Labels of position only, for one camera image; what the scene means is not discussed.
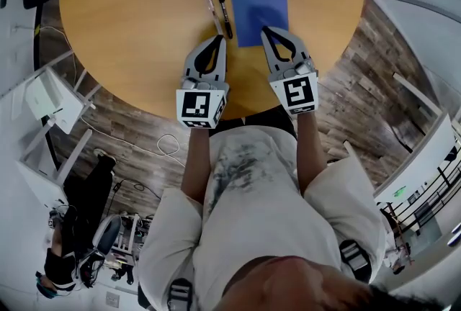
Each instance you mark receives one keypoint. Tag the person's white shirt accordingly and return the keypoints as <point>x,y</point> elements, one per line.
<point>259,216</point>

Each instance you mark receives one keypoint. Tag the white box device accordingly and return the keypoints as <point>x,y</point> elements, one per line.
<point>43,95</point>

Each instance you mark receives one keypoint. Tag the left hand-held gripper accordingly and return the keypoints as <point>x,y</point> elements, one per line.
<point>196,106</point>

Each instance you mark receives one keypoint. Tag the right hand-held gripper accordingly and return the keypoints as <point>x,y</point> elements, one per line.
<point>297,91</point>

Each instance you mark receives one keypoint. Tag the person's black trousers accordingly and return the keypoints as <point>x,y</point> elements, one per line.
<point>259,120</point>

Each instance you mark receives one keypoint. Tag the white side table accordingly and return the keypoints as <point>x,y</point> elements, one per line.
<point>68,111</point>

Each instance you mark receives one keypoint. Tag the white low partition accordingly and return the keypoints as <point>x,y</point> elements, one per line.
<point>421,158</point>

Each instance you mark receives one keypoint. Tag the green sign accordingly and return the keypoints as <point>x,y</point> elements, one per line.
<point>399,191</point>

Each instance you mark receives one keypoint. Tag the black railing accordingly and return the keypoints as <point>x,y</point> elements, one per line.
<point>428,194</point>

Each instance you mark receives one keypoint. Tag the grey office chair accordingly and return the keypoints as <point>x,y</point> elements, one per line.
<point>106,234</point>

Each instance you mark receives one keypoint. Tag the person's right forearm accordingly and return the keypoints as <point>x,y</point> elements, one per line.
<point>309,151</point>

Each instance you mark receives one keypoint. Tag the black marker pen stationery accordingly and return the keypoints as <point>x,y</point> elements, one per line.
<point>224,11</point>

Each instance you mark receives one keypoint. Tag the white metal rack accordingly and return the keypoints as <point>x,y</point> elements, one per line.
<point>127,234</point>

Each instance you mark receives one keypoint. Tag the white wall socket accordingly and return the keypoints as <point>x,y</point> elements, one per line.
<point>112,299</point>

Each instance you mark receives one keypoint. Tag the round wooden desk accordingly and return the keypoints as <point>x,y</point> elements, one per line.
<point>126,32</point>

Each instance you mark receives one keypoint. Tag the clear pen stationery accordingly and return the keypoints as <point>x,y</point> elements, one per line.
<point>213,12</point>

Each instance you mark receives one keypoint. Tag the person's left forearm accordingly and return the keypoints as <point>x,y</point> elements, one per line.
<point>196,162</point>

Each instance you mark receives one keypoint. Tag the person's face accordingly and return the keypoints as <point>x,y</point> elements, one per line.
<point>288,284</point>

